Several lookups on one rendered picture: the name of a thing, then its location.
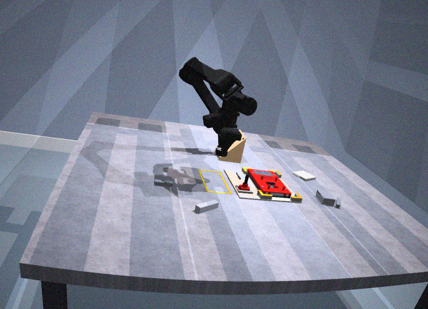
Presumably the grey wheel with black tyre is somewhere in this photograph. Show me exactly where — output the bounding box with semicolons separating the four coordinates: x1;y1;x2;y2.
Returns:
215;148;228;157

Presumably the white flat rectangular slab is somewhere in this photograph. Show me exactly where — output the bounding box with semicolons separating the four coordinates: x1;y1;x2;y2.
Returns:
292;171;316;181

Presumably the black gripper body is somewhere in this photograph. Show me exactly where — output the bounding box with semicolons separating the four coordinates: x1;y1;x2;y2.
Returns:
216;106;242;141

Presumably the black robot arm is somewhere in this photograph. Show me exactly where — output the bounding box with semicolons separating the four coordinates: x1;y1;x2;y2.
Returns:
179;57;257;134

